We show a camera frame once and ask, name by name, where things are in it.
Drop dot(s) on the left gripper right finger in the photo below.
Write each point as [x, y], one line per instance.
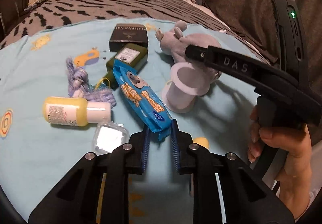
[225, 189]

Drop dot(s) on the light blue cartoon sheet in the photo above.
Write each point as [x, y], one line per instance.
[39, 145]

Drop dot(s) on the white paper cup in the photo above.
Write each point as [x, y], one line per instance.
[187, 82]

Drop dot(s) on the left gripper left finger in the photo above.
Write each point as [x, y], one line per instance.
[96, 182]

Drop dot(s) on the yellow white lotion bottle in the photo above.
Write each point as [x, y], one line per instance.
[75, 111]

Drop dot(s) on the plaid mattress bed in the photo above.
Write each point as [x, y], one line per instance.
[225, 22]

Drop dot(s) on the dark green bottle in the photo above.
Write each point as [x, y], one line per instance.
[132, 55]

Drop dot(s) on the black rectangular box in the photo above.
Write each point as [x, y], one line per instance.
[128, 33]

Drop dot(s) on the person's right hand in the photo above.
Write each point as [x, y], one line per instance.
[296, 174]

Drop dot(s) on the clear small plastic case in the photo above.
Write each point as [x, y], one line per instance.
[108, 136]

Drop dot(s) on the grey plush toy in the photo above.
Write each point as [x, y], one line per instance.
[174, 43]

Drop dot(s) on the blue snack wrapper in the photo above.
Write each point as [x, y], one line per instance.
[143, 100]

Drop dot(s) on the grey black patterned blanket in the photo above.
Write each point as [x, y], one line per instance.
[57, 13]

